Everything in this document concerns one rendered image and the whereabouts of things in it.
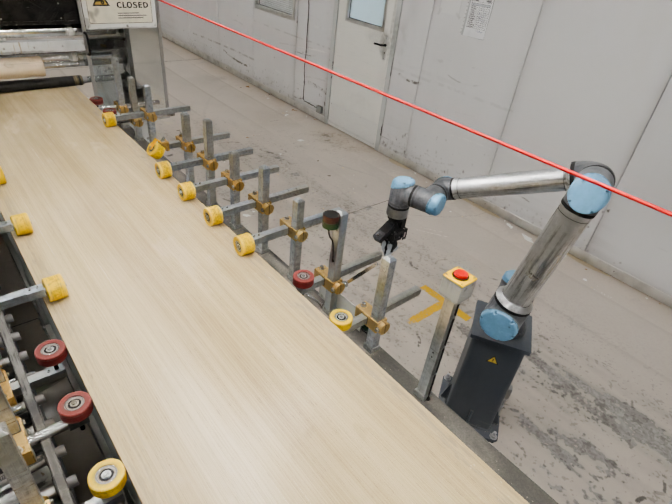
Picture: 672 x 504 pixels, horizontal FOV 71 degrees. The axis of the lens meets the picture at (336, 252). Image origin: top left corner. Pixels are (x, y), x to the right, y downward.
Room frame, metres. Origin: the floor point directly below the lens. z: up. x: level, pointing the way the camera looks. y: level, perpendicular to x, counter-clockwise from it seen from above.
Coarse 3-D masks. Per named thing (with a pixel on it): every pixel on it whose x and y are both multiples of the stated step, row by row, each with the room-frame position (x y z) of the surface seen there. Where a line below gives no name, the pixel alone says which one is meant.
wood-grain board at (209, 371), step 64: (0, 128) 2.36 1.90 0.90; (64, 128) 2.46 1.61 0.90; (0, 192) 1.71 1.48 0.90; (64, 192) 1.78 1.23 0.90; (128, 192) 1.85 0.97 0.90; (64, 256) 1.33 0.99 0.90; (128, 256) 1.38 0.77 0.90; (192, 256) 1.43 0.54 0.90; (256, 256) 1.48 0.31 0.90; (64, 320) 1.02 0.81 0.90; (128, 320) 1.05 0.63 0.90; (192, 320) 1.09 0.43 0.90; (256, 320) 1.12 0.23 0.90; (320, 320) 1.16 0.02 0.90; (128, 384) 0.81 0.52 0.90; (192, 384) 0.84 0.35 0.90; (256, 384) 0.87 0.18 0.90; (320, 384) 0.90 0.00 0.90; (384, 384) 0.93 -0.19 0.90; (128, 448) 0.63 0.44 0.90; (192, 448) 0.65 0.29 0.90; (256, 448) 0.67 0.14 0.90; (320, 448) 0.69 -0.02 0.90; (384, 448) 0.72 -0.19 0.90; (448, 448) 0.74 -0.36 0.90
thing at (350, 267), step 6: (378, 252) 1.67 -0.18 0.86; (360, 258) 1.61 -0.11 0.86; (366, 258) 1.61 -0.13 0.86; (372, 258) 1.62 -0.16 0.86; (378, 258) 1.65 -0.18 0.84; (348, 264) 1.56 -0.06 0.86; (354, 264) 1.56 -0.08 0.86; (360, 264) 1.57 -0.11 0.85; (366, 264) 1.60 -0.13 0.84; (342, 270) 1.51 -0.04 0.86; (348, 270) 1.53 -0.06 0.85; (354, 270) 1.55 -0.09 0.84; (318, 276) 1.45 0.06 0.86; (342, 276) 1.51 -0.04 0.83; (318, 282) 1.42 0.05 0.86; (312, 288) 1.40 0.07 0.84
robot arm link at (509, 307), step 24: (600, 168) 1.44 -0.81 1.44; (576, 192) 1.36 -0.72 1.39; (600, 192) 1.33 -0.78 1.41; (552, 216) 1.42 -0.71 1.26; (576, 216) 1.35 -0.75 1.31; (552, 240) 1.37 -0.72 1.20; (576, 240) 1.38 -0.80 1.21; (528, 264) 1.40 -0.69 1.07; (552, 264) 1.37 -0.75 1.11; (504, 288) 1.45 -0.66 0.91; (528, 288) 1.38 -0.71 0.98; (504, 312) 1.38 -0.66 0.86; (528, 312) 1.38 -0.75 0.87; (504, 336) 1.35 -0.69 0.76
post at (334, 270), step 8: (344, 216) 1.43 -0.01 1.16; (344, 224) 1.43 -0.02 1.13; (336, 232) 1.43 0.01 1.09; (344, 232) 1.43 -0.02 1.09; (336, 240) 1.42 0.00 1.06; (344, 240) 1.44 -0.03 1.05; (336, 248) 1.42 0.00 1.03; (336, 256) 1.42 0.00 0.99; (336, 264) 1.42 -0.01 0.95; (328, 272) 1.44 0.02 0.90; (336, 272) 1.42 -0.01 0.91; (336, 280) 1.43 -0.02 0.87; (328, 296) 1.43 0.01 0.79; (336, 296) 1.44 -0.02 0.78; (328, 304) 1.42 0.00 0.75
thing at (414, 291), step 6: (414, 288) 1.46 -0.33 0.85; (402, 294) 1.42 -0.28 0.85; (408, 294) 1.42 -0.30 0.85; (414, 294) 1.44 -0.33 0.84; (390, 300) 1.37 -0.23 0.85; (396, 300) 1.38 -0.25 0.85; (402, 300) 1.39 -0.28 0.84; (408, 300) 1.42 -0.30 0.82; (390, 306) 1.34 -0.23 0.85; (396, 306) 1.37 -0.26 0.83; (354, 318) 1.25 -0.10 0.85; (360, 318) 1.25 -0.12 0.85; (366, 318) 1.26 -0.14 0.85; (354, 324) 1.22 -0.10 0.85; (360, 324) 1.24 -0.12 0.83; (348, 330) 1.20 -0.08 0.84
